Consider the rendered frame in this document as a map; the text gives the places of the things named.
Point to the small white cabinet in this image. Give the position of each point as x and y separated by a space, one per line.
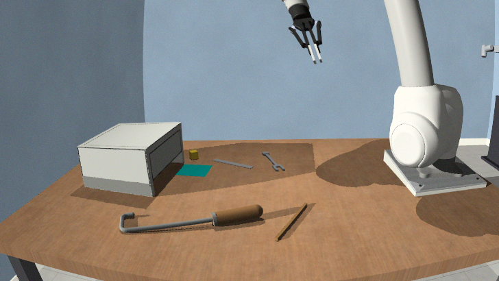
128 157

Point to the yellow cube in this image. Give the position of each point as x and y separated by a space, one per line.
193 154

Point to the teal square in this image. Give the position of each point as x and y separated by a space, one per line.
194 170

